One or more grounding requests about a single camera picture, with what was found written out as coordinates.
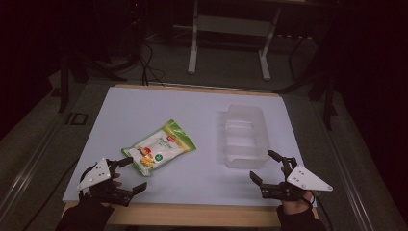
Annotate translucent plastic container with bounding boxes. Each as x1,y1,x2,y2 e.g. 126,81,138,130
220,103,271,170

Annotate black floor cables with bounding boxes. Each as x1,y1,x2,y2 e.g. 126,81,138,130
140,40,166,87

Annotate person's left hand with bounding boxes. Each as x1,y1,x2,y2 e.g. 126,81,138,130
81,172,123,204

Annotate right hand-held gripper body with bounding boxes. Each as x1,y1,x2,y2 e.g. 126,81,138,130
260,156,334,203

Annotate white metal stand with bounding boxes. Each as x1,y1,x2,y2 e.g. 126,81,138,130
187,0,283,82

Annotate person's right hand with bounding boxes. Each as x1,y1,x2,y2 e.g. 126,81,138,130
278,190,318,216

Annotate green and white snack bag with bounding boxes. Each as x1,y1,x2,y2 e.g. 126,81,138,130
121,118,197,177

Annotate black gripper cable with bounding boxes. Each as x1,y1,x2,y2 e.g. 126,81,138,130
301,189,337,231
78,164,97,194

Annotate white table sheet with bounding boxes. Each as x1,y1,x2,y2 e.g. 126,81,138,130
62,86,318,208

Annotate dark floor plate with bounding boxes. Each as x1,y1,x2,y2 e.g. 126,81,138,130
64,112,89,126

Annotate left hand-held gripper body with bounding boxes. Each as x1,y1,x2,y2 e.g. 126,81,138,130
76,157,134,208

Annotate black tripod stand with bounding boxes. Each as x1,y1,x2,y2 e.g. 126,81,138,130
274,28,339,131

